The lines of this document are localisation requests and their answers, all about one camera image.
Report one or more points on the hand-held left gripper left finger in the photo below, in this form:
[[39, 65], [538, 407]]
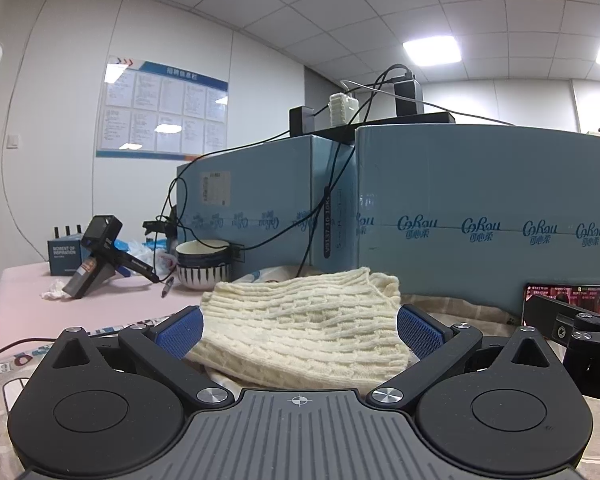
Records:
[[180, 332]]

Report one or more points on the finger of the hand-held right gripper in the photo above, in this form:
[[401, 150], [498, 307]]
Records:
[[555, 317]]

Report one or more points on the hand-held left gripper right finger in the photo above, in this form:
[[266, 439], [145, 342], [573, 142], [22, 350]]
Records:
[[421, 331]]

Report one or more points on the cream knitted sweater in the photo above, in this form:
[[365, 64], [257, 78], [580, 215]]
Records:
[[305, 327]]

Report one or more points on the smartphone with lit screen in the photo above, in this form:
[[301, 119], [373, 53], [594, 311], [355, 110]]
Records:
[[570, 294]]

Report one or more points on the black pen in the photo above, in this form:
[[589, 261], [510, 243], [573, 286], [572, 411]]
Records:
[[168, 286]]

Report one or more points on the striped ceramic bowl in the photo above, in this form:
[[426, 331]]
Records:
[[202, 265]]

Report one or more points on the crumpled plastic bags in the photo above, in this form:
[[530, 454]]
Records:
[[140, 252]]

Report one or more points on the black clip stand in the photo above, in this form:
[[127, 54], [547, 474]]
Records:
[[160, 227]]

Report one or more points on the crumpled white tissue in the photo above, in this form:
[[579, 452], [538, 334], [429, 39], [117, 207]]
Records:
[[55, 291]]

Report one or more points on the dark blue small box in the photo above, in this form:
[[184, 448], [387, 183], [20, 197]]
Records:
[[62, 257]]

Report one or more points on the long blue cardboard box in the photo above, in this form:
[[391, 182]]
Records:
[[480, 200]]

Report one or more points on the pink bed sheet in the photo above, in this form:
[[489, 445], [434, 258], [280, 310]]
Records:
[[25, 310]]

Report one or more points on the blue cardboard box with label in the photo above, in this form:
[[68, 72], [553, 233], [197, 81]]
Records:
[[260, 190]]

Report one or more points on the beige patterned blanket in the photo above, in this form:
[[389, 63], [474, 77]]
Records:
[[0, 395]]

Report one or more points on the flat black board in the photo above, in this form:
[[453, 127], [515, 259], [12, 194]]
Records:
[[395, 121]]

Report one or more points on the black power adapter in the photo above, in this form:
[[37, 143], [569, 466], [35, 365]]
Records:
[[407, 96]]

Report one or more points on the white charger block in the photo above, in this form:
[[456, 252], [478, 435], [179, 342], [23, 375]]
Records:
[[340, 108]]

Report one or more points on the small black box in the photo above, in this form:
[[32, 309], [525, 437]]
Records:
[[301, 121]]

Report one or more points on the black handheld camera device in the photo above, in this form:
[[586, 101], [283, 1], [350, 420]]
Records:
[[97, 260]]

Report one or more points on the blue framed wall poster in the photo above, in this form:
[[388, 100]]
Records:
[[162, 110]]

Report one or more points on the white wall switch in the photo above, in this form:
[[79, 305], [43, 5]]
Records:
[[13, 140]]

